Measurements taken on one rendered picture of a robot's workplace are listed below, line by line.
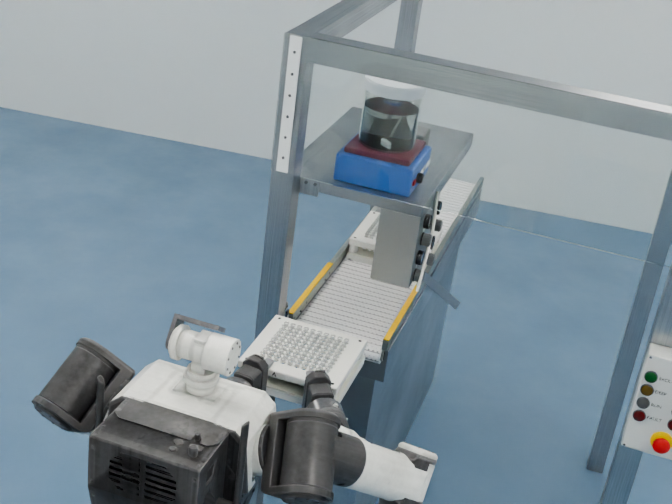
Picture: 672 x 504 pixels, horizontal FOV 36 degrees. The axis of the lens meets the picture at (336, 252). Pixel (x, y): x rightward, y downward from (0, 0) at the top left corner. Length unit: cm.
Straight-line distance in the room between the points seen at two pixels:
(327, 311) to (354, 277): 24
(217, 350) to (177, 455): 19
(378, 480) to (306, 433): 17
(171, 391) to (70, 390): 18
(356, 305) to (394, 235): 43
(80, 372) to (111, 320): 262
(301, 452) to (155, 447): 24
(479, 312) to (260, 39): 216
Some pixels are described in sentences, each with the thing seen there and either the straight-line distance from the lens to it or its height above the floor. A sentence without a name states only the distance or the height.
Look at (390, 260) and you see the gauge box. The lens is 263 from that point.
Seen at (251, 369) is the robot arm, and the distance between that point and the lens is 235.
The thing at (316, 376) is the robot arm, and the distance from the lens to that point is 232.
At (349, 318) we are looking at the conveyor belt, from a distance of 290.
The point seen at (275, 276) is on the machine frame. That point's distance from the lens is 268.
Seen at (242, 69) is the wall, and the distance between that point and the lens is 619.
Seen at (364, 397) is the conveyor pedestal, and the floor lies 65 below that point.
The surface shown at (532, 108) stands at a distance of 235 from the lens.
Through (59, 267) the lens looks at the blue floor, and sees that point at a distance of 493.
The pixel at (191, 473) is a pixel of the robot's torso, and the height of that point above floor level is 126.
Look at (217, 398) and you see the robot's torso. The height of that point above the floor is 127.
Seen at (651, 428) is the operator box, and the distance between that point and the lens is 258.
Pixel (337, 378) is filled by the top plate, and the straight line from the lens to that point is 242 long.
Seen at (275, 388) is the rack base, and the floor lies 96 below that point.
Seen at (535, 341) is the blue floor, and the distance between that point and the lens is 480.
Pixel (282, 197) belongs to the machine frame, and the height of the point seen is 129.
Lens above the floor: 232
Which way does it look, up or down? 26 degrees down
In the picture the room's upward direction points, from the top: 8 degrees clockwise
